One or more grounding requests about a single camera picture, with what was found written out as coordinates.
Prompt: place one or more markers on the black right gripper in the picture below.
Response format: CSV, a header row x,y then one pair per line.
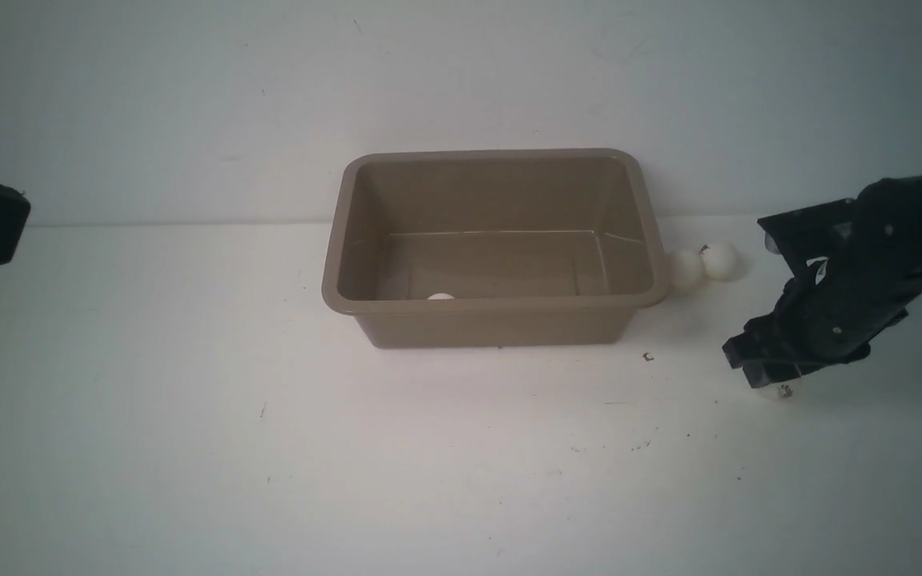
x,y
830,315

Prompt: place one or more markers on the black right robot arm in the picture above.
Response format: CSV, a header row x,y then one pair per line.
x,y
856,266

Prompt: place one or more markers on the tan plastic storage bin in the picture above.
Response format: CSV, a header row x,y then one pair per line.
x,y
549,247

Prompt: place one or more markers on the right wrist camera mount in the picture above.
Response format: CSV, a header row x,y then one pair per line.
x,y
801,236

